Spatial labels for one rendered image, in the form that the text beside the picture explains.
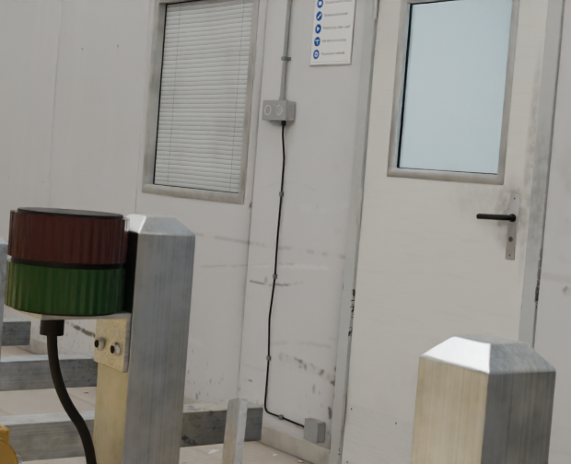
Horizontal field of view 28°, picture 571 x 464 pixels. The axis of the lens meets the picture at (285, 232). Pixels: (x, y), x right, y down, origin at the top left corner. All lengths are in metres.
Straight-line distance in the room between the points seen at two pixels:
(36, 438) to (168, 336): 0.33
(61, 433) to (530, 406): 0.57
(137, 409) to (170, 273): 0.07
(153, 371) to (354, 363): 3.93
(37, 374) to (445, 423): 0.81
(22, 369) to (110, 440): 0.56
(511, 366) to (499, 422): 0.02
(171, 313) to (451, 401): 0.23
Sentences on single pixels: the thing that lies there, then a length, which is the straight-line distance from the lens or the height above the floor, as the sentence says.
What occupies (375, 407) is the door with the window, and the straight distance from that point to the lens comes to 4.46.
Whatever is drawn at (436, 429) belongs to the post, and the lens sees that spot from 0.42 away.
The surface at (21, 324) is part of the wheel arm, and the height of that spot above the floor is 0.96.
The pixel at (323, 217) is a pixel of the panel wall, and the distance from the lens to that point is 4.66.
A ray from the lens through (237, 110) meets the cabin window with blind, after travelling 5.27.
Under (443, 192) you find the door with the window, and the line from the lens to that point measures 4.18.
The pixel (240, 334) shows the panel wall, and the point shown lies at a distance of 5.12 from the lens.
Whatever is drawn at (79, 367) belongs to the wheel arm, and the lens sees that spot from 1.21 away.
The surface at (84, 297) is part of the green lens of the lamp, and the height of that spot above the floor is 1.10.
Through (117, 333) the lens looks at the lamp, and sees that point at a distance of 0.61.
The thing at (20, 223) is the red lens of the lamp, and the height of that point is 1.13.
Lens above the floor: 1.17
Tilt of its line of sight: 3 degrees down
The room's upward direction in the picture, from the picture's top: 4 degrees clockwise
